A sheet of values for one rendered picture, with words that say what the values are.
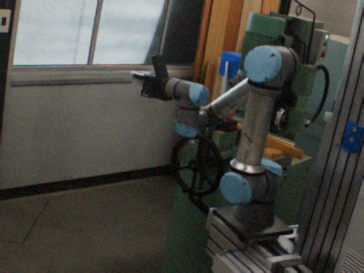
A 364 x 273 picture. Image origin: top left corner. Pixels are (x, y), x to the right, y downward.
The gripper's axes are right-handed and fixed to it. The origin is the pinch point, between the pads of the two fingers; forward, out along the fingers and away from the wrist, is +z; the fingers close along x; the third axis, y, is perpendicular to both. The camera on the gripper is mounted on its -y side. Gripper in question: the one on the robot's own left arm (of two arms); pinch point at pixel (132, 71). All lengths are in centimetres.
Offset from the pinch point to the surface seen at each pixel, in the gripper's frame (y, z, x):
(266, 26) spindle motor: -20, -16, 67
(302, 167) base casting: 52, -28, 103
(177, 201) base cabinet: 73, 15, 55
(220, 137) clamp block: 31, -12, 47
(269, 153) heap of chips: 35, -31, 60
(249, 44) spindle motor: -11, -9, 66
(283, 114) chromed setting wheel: 22, -22, 84
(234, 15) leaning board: -13, 99, 206
